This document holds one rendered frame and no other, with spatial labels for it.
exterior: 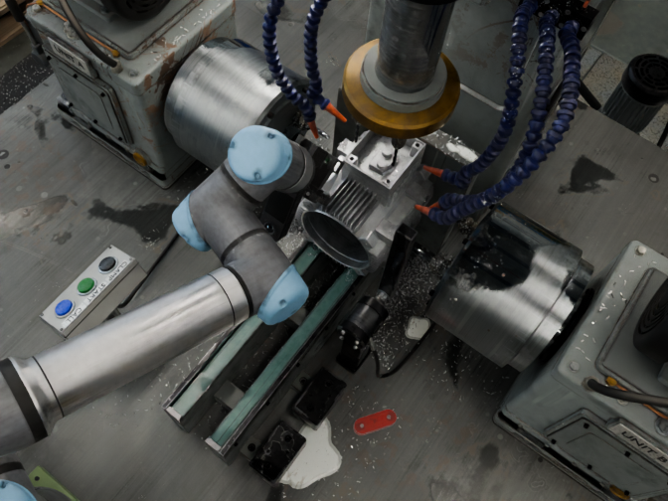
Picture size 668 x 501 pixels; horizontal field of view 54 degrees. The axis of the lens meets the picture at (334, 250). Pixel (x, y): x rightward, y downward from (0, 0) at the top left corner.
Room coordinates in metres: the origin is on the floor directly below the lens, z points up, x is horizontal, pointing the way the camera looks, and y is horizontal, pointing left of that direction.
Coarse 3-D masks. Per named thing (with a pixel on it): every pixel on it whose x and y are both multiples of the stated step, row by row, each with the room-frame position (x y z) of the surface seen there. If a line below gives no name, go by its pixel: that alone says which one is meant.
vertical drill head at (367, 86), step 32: (384, 32) 0.66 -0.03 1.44; (416, 32) 0.64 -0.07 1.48; (352, 64) 0.70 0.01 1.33; (384, 64) 0.65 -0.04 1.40; (416, 64) 0.64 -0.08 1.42; (448, 64) 0.72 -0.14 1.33; (352, 96) 0.63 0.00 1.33; (384, 96) 0.63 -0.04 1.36; (416, 96) 0.63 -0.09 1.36; (448, 96) 0.66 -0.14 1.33; (384, 128) 0.59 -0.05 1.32; (416, 128) 0.60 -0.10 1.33
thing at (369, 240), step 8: (360, 136) 0.75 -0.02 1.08; (424, 176) 0.68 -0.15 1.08; (304, 200) 0.60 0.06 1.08; (312, 208) 0.58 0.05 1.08; (304, 232) 0.59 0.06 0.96; (368, 232) 0.54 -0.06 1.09; (360, 240) 0.53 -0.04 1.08; (368, 240) 0.53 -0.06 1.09; (376, 240) 0.53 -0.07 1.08; (368, 248) 0.52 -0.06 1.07; (360, 272) 0.52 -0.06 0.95
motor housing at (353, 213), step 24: (336, 168) 0.68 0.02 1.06; (336, 192) 0.61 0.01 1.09; (360, 192) 0.61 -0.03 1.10; (432, 192) 0.68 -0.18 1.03; (312, 216) 0.61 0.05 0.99; (336, 216) 0.56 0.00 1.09; (360, 216) 0.57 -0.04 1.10; (384, 216) 0.59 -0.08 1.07; (408, 216) 0.61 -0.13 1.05; (312, 240) 0.58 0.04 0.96; (336, 240) 0.59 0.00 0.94; (360, 264) 0.53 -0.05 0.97
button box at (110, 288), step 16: (112, 256) 0.44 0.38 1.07; (128, 256) 0.44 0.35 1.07; (96, 272) 0.41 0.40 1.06; (112, 272) 0.41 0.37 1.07; (128, 272) 0.42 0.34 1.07; (144, 272) 0.43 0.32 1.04; (96, 288) 0.38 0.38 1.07; (112, 288) 0.38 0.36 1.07; (128, 288) 0.40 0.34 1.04; (80, 304) 0.35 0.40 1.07; (96, 304) 0.35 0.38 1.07; (112, 304) 0.36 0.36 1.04; (48, 320) 0.32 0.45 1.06; (64, 320) 0.32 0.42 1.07; (80, 320) 0.32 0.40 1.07; (96, 320) 0.33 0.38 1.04; (64, 336) 0.29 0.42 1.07
